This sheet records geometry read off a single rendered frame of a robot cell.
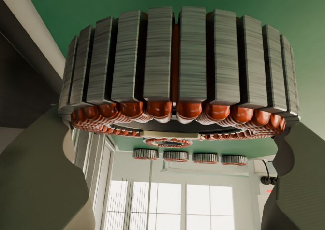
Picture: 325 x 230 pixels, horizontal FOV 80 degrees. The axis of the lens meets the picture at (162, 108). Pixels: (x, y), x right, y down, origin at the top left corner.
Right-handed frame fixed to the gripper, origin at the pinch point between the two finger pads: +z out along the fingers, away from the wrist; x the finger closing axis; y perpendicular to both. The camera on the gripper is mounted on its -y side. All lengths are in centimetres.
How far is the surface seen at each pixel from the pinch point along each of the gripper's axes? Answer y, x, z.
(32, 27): -2.7, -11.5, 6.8
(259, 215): 76, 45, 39
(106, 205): 55, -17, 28
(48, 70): 2.0, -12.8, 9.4
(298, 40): -2.9, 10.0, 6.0
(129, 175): 499, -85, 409
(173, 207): 564, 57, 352
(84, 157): 22.2, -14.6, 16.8
